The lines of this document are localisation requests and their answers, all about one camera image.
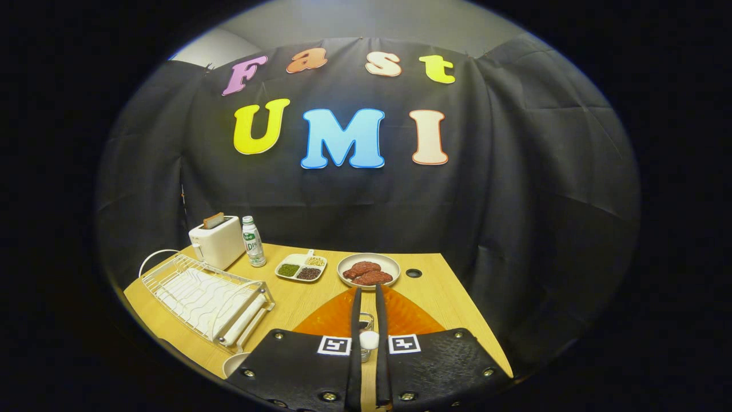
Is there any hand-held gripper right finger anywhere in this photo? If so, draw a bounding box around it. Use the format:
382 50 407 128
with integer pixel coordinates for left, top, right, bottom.
375 284 512 412

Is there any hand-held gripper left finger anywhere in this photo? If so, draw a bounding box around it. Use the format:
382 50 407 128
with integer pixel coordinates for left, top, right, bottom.
226 286 363 412

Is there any spoon with white-tipped handle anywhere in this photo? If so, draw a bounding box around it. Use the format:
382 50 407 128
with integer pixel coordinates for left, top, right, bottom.
359 320 380 351

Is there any metal wire basket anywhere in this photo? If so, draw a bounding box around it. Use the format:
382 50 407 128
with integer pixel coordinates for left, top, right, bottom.
359 312 376 363

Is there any cream plate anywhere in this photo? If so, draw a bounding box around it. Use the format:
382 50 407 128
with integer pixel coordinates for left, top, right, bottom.
222 352 252 379

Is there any white wire dish rack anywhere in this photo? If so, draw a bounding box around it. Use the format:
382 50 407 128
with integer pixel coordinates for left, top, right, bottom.
139 249 276 354

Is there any grey plate with meat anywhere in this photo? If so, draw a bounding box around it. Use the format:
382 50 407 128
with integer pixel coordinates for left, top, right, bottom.
337 253 401 291

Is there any white divided condiment tray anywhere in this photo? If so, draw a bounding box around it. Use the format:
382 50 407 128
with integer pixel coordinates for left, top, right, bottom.
274 249 328 283

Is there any clear plastic bottle green label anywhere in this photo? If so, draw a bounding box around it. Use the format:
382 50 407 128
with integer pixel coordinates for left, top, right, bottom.
241 216 267 268

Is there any white toaster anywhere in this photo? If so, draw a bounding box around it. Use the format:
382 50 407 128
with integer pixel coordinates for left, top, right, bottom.
189 216 245 271

